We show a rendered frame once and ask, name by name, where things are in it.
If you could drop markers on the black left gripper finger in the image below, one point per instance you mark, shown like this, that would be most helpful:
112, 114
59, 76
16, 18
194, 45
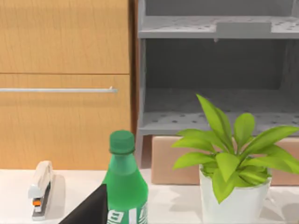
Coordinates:
93, 207

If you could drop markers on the green bottle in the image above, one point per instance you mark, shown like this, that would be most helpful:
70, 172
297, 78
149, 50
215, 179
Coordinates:
125, 182

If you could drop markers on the white stapler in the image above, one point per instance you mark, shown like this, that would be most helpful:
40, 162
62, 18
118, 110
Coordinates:
42, 189

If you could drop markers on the wooden cupboard drawer front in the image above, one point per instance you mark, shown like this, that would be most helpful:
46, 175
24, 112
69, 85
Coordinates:
63, 121

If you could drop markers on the wooden cupboard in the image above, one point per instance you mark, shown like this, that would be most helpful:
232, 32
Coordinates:
67, 84

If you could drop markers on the green plant in white pot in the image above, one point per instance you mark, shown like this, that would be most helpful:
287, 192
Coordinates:
231, 177

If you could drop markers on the wooden cupboard door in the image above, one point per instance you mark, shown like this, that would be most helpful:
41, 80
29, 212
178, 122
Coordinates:
63, 36

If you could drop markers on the grey pierced drawer inside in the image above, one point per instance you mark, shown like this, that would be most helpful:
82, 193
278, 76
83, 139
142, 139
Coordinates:
217, 70

